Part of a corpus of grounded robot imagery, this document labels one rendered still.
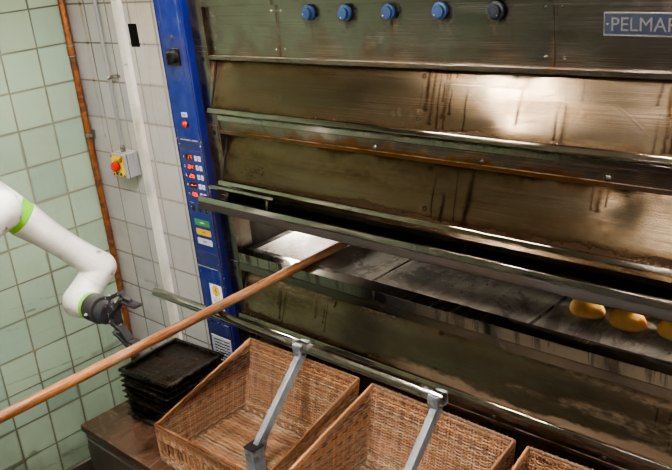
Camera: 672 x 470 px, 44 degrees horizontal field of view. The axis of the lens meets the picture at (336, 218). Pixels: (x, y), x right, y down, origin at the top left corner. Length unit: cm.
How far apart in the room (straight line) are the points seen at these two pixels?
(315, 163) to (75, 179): 137
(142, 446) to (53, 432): 86
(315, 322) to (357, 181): 60
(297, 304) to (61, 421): 144
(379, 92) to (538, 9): 56
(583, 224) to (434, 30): 63
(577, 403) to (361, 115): 99
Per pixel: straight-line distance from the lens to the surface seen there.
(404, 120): 231
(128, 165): 340
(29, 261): 366
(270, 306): 304
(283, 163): 274
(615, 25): 197
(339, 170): 257
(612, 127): 199
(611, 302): 197
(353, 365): 223
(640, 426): 228
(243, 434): 309
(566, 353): 228
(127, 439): 323
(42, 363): 381
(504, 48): 211
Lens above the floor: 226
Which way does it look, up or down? 19 degrees down
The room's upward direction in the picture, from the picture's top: 6 degrees counter-clockwise
